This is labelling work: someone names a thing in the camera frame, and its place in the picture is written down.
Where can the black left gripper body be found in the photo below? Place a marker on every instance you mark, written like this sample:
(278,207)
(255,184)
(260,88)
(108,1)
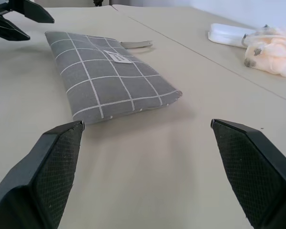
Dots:
(2,6)

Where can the white plastic box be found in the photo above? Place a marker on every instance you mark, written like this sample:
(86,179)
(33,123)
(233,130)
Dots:
(225,34)

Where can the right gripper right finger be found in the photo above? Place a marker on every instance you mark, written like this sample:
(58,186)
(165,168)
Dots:
(262,176)

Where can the grey object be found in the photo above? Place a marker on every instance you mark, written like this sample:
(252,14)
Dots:
(109,81)

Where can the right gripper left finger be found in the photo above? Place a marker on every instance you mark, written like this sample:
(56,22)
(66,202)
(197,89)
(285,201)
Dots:
(26,186)

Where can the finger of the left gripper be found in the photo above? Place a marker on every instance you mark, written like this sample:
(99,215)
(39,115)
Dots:
(9,29)
(38,14)

